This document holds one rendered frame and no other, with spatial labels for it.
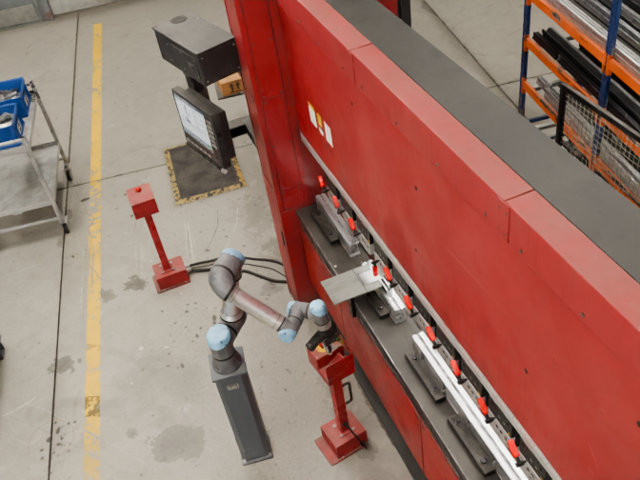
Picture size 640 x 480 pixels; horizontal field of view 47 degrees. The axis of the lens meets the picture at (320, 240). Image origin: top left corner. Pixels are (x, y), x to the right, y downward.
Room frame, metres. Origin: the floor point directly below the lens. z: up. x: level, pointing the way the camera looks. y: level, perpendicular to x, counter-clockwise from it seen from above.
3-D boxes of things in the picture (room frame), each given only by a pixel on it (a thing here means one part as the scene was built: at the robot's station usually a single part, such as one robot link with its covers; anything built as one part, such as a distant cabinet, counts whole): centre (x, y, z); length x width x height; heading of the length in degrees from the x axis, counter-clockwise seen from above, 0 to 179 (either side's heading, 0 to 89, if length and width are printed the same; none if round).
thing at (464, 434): (1.69, -0.47, 0.89); 0.30 x 0.05 x 0.03; 16
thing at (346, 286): (2.63, -0.12, 1.00); 0.26 x 0.18 x 0.01; 106
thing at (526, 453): (1.35, -0.63, 1.26); 0.15 x 0.09 x 0.17; 16
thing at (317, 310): (2.34, 0.06, 1.14); 0.09 x 0.08 x 0.11; 63
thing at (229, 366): (2.45, 0.57, 0.82); 0.15 x 0.15 x 0.10
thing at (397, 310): (2.62, -0.27, 0.92); 0.39 x 0.06 x 0.10; 16
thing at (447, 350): (1.92, -0.46, 1.26); 0.15 x 0.09 x 0.17; 16
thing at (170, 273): (4.00, 1.12, 0.41); 0.25 x 0.20 x 0.83; 106
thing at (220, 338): (2.45, 0.56, 0.94); 0.13 x 0.12 x 0.14; 153
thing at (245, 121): (3.85, 0.35, 1.17); 0.40 x 0.24 x 0.07; 16
